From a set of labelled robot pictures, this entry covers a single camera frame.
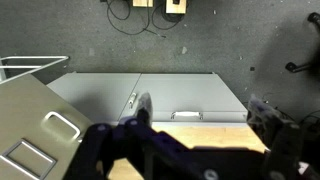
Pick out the wide silver drawer handle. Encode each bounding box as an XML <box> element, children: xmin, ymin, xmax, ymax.
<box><xmin>170</xmin><ymin>110</ymin><xmax>205</xmax><ymax>121</ymax></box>

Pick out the small wooden block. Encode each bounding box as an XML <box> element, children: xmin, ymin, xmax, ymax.
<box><xmin>132</xmin><ymin>0</ymin><xmax>155</xmax><ymax>8</ymax></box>

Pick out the silver drawer pull handle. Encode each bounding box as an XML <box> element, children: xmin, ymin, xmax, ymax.
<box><xmin>42</xmin><ymin>110</ymin><xmax>83</xmax><ymax>142</ymax></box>

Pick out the grey cabinet door panel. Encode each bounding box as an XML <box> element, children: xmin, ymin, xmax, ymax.
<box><xmin>46</xmin><ymin>71</ymin><xmax>143</xmax><ymax>124</ymax></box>

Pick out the small silver door handle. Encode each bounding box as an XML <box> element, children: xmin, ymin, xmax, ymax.
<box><xmin>127</xmin><ymin>92</ymin><xmax>138</xmax><ymax>110</ymax></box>

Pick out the silver metal rack frame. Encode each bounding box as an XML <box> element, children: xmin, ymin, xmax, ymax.
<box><xmin>0</xmin><ymin>55</ymin><xmax>70</xmax><ymax>85</ymax></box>

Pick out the silver label holder frame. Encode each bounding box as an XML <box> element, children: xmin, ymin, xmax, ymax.
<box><xmin>0</xmin><ymin>138</ymin><xmax>58</xmax><ymax>180</ymax></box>

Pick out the black office chair base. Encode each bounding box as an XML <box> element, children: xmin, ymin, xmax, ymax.
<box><xmin>284</xmin><ymin>11</ymin><xmax>320</xmax><ymax>74</ymax></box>

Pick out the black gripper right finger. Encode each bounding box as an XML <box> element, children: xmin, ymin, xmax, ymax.
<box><xmin>246</xmin><ymin>94</ymin><xmax>320</xmax><ymax>180</ymax></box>

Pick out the black floor cable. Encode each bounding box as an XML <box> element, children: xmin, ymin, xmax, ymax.
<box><xmin>145</xmin><ymin>2</ymin><xmax>185</xmax><ymax>39</ymax></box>
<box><xmin>99</xmin><ymin>0</ymin><xmax>152</xmax><ymax>37</ymax></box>

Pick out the grey cabinet drawer panel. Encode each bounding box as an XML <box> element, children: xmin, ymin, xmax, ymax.
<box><xmin>119</xmin><ymin>71</ymin><xmax>249</xmax><ymax>124</ymax></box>

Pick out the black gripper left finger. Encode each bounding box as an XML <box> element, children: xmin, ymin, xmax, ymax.
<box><xmin>63</xmin><ymin>92</ymin><xmax>208</xmax><ymax>180</ymax></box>

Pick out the large wooden block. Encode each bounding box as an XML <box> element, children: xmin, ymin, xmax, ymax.
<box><xmin>165</xmin><ymin>0</ymin><xmax>188</xmax><ymax>15</ymax></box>

